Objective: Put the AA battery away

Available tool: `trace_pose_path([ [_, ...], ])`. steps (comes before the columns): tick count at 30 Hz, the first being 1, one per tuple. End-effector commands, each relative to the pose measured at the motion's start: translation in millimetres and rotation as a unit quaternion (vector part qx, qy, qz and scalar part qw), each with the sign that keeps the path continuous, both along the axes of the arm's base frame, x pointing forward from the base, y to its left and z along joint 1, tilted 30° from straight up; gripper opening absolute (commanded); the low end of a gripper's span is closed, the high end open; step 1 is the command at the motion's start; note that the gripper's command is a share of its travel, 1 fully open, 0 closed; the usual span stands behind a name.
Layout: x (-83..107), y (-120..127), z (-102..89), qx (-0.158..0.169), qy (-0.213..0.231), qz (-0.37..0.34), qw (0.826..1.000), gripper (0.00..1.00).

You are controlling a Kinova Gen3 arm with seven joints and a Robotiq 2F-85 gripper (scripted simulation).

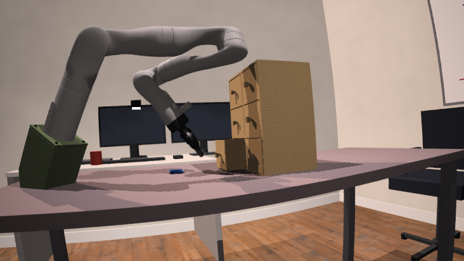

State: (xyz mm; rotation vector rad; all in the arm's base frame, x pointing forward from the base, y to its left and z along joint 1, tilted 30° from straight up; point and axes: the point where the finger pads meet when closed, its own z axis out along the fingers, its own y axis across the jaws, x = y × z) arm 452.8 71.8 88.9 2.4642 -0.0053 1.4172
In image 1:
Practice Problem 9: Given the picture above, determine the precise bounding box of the small brown chest of drawers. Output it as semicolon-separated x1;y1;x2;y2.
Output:
229;60;317;176

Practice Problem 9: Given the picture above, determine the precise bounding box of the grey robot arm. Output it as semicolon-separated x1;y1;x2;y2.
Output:
42;26;248;141

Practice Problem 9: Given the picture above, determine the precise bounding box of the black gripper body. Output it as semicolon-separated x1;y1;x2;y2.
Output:
167;113;191;140

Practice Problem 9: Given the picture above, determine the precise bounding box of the blue aa battery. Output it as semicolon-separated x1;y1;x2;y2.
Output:
170;169;184;174

